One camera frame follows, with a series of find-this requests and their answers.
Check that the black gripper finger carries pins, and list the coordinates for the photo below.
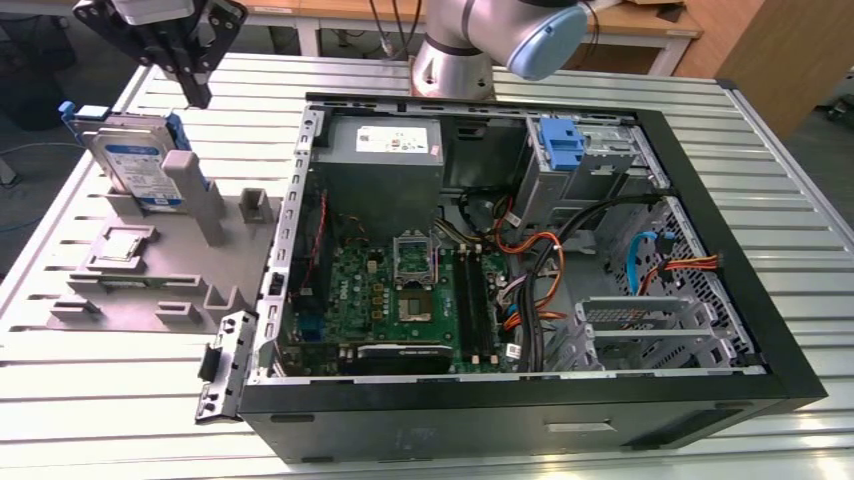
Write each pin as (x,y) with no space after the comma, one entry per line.
(110,25)
(227,30)

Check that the hard disk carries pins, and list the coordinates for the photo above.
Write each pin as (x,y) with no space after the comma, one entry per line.
(136,165)

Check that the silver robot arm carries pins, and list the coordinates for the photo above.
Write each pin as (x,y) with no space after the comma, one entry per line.
(447,65)

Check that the metal disk bay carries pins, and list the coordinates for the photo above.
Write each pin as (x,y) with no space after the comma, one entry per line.
(654,336)

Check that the black office chair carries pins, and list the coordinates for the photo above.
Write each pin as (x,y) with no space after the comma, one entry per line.
(34,75)

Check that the grey power supply unit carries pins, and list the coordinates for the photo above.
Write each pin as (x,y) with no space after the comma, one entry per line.
(380,195)

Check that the silver CPU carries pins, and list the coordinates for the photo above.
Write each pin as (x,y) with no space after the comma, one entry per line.
(122,247)

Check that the grey parts rack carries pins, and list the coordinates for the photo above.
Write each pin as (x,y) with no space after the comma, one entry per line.
(187,260)

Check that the green RAM stick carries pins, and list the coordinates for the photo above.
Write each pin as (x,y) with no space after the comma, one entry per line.
(134,284)

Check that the green motherboard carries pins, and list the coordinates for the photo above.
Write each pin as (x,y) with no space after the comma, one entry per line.
(360,280)

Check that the blue plastic drive latch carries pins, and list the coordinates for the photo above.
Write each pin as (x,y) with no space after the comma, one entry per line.
(562,150)

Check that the thin metal locking lever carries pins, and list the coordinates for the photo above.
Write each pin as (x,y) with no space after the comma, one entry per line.
(435,270)

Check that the metal optical drive cage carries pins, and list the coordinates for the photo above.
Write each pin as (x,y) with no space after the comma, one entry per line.
(554,195)

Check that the CPU socket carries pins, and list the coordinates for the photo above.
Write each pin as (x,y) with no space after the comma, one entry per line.
(415,309)

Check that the black RAM slot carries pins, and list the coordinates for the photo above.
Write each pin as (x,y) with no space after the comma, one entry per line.
(463,300)
(482,310)

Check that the black graphics card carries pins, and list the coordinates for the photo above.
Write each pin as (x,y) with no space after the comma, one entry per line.
(401,356)

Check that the wooden cabinet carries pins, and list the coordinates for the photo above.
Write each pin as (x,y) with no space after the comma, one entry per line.
(787,60)

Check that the black PC case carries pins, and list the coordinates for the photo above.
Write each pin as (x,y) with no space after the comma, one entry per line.
(467,425)

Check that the wooden desk white frame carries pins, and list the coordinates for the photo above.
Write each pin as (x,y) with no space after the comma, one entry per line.
(641,22)

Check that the metal card retention bracket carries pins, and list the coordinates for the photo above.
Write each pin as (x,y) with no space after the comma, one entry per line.
(230,360)

